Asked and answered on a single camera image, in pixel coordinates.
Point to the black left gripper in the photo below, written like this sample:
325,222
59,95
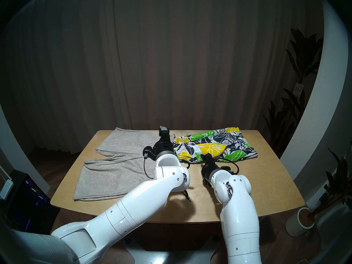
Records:
164,146

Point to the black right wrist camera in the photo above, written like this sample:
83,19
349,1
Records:
229,170

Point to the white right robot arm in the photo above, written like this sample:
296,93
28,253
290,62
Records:
239,211

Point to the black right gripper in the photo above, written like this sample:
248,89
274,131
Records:
209,170

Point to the light wooden table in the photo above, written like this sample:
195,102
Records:
272,189

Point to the white box device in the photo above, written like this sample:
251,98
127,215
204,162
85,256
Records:
6,189

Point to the tall dark leafy plant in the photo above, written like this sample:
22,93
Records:
302,54

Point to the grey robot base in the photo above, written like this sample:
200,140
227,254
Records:
170,256

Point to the dark plant in white pot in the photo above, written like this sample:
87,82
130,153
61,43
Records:
337,183

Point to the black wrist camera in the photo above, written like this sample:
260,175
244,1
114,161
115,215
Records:
229,170
148,151

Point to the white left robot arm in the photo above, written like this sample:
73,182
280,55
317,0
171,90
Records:
132,208

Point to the black computer tower with lights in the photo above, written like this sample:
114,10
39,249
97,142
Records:
27,205

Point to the white paper plant tag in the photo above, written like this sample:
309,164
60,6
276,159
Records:
298,89

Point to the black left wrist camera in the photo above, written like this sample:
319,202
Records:
148,151

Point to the white round plant pot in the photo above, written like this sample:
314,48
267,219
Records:
294,227

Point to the long beige curtain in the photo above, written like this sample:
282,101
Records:
165,60

